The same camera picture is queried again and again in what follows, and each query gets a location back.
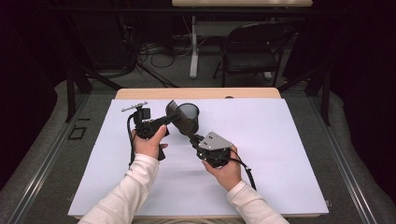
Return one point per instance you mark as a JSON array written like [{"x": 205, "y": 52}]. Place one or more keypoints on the black folding chair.
[{"x": 249, "y": 60}]

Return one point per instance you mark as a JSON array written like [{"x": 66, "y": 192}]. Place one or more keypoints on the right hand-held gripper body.
[{"x": 214, "y": 146}]

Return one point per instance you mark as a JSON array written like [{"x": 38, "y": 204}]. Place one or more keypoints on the black hairbrush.
[{"x": 183, "y": 122}]

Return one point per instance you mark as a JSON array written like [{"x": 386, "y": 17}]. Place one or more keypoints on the person's right hand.
[{"x": 227, "y": 175}]

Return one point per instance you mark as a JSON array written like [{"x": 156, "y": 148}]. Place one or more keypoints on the white-legged desk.
[{"x": 243, "y": 2}]

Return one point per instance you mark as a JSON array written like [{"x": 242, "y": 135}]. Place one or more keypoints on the white table mat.
[{"x": 280, "y": 174}]

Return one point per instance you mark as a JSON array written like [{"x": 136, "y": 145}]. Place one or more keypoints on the grey floor rail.
[
  {"x": 46, "y": 161},
  {"x": 342, "y": 161}
]

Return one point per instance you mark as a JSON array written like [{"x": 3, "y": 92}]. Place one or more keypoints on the person's left hand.
[{"x": 149, "y": 146}]

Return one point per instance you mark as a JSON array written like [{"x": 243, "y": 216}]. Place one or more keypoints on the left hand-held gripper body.
[{"x": 144, "y": 126}]

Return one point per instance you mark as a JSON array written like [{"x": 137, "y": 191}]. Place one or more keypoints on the wooden table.
[{"x": 199, "y": 93}]

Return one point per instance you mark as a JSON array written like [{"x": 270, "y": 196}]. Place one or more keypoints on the black metal stand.
[
  {"x": 325, "y": 96},
  {"x": 71, "y": 93}
]

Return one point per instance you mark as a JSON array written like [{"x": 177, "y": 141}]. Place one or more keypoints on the black mesh cup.
[{"x": 191, "y": 110}]

